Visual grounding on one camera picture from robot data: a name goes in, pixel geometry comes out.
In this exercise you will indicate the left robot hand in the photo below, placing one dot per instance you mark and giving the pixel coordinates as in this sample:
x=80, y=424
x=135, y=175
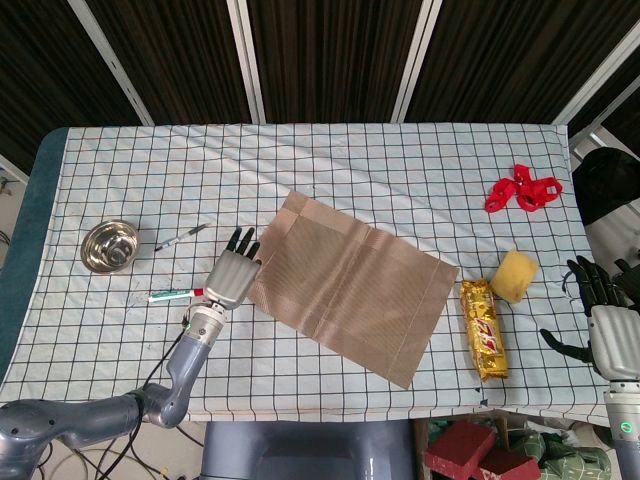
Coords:
x=230, y=280

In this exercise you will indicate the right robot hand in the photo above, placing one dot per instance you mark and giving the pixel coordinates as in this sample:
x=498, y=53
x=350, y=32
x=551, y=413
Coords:
x=617, y=345

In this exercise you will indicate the brown woven placemat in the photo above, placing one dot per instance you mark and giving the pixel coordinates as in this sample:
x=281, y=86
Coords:
x=350, y=285

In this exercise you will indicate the metal bowl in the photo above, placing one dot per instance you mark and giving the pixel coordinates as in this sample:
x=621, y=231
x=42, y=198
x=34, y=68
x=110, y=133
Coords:
x=110, y=247

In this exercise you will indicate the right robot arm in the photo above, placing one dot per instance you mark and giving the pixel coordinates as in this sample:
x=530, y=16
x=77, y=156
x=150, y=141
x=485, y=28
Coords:
x=622, y=430

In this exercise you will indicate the white marker red cap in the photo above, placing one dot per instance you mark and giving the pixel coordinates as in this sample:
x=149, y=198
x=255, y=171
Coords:
x=170, y=297

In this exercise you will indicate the thin black pen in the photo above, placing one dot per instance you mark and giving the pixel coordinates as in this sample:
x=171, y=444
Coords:
x=182, y=235

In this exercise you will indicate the yellow sponge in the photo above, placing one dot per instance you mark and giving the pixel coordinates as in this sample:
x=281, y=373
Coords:
x=515, y=277

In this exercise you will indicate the green patterned cloth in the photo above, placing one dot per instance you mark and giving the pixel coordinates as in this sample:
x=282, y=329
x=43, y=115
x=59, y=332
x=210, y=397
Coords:
x=565, y=465

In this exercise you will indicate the gold snack packet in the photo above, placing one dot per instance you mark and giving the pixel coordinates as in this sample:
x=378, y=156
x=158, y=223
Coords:
x=485, y=340

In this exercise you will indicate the black trash bin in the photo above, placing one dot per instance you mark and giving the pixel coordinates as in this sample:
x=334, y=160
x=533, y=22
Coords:
x=605, y=185

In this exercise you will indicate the small red box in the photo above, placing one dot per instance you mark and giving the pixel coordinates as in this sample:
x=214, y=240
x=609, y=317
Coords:
x=510, y=465

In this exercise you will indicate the white checked tablecloth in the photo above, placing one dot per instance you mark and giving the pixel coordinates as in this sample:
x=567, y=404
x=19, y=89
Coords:
x=350, y=160

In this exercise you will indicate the grey-blue robot torso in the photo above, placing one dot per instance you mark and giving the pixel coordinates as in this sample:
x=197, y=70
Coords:
x=300, y=450

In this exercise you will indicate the large red box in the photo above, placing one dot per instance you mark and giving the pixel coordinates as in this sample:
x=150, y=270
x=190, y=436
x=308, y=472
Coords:
x=460, y=445

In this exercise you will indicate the teal padded table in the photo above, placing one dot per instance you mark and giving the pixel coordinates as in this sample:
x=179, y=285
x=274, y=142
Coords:
x=35, y=200

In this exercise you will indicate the wooden crate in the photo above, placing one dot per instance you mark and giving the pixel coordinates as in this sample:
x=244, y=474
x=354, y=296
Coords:
x=423, y=450

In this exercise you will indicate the white partition post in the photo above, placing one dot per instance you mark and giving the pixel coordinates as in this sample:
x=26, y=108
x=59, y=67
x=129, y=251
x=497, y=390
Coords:
x=600, y=80
x=246, y=60
x=416, y=60
x=110, y=60

